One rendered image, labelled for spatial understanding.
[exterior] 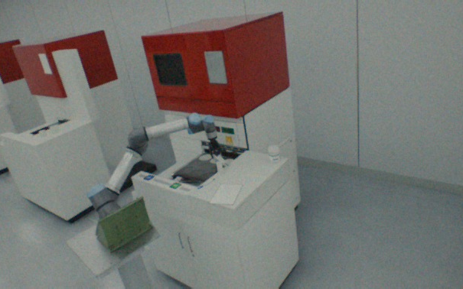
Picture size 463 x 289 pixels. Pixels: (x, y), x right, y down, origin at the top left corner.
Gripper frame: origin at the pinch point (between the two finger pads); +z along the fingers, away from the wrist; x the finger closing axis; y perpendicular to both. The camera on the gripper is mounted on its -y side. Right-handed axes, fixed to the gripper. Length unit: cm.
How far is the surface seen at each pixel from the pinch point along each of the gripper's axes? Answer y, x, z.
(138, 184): -1, 58, -3
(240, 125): -1.7, -20.8, -23.2
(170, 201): -25.5, 40.2, 3.6
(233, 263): -62, 15, 37
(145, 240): -52, 59, 7
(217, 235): -55, 19, 19
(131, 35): 325, 33, -74
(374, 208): 5, -132, 96
